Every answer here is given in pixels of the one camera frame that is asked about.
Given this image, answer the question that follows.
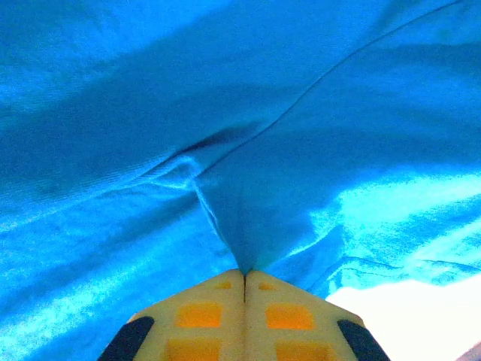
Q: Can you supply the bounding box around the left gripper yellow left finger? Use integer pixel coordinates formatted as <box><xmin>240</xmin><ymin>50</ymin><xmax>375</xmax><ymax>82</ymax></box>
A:
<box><xmin>97</xmin><ymin>268</ymin><xmax>247</xmax><ymax>361</ymax></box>

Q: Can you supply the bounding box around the blue t-shirt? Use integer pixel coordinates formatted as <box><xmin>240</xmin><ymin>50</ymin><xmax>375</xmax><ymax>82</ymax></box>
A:
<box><xmin>0</xmin><ymin>0</ymin><xmax>481</xmax><ymax>361</ymax></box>

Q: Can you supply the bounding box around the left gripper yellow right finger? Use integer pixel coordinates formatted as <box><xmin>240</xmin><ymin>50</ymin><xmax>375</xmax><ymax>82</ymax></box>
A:
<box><xmin>245</xmin><ymin>268</ymin><xmax>391</xmax><ymax>361</ymax></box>

